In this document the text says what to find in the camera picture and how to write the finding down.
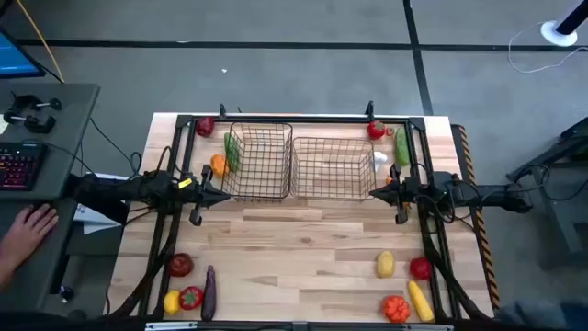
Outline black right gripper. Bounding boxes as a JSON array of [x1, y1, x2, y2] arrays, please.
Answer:
[[369, 164, 419, 225]]

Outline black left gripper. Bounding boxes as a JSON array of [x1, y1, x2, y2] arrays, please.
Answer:
[[189, 165, 231, 226]]

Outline white garlic bulb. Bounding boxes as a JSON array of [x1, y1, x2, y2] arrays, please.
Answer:
[[372, 150, 390, 174]]

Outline green cucumber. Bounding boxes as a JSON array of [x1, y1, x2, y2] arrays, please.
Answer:
[[395, 127, 411, 167], [223, 131, 241, 174]]

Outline yellow potato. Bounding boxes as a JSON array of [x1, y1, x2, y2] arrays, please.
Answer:
[[376, 249, 397, 280]]

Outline purple eggplant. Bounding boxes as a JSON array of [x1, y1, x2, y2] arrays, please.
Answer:
[[200, 264, 218, 323]]

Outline yellow corn cob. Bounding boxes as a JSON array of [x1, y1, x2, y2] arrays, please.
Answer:
[[408, 280, 435, 323]]

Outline yellow lemon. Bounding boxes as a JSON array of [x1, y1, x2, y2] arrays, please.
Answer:
[[163, 289, 182, 316]]

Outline orange pumpkin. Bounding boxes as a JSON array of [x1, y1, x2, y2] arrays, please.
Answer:
[[381, 294, 412, 325]]

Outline person's forearm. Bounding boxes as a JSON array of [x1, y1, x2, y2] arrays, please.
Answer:
[[0, 255, 17, 289]]

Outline orange fruit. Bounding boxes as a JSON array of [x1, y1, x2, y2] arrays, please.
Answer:
[[209, 154, 230, 178]]

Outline red bell pepper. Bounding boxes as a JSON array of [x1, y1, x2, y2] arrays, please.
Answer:
[[367, 120, 387, 141]]

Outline dark red apple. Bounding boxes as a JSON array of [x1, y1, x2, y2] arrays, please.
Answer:
[[196, 116, 216, 138]]

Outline yellow black hazard strip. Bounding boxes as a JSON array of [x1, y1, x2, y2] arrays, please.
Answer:
[[452, 123, 502, 310]]

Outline white paper sheets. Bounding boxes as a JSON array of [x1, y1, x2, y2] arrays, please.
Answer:
[[73, 172, 124, 235]]

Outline grey desk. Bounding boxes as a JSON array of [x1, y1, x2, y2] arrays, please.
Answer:
[[0, 82, 101, 314]]

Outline person's hand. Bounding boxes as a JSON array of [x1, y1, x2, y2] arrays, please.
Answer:
[[0, 203, 60, 272]]

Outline backlit black keyboard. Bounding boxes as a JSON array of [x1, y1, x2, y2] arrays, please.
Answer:
[[0, 141, 50, 192]]

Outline grey fabric bundle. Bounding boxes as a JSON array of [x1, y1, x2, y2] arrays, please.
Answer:
[[493, 298, 588, 330]]

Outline floor stand with white base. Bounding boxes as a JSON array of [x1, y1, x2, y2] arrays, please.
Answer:
[[539, 0, 588, 48]]

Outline computer monitor blue screen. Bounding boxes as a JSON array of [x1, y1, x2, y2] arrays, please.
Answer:
[[0, 27, 47, 80]]

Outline metal wire basket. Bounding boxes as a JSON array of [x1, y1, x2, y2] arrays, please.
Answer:
[[220, 120, 294, 203], [289, 136, 378, 202]]

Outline thin black cable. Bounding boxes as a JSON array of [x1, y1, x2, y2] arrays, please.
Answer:
[[80, 117, 143, 180]]

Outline black metal table frame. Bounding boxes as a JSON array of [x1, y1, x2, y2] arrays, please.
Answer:
[[137, 113, 460, 323]]

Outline black braided cable sleeve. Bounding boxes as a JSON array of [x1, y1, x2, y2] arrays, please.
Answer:
[[107, 215, 178, 321], [415, 215, 491, 322]]

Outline white cable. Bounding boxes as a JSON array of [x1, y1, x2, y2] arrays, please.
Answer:
[[506, 20, 588, 74]]

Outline yellow cable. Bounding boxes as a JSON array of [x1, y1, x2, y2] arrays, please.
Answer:
[[16, 0, 65, 85]]

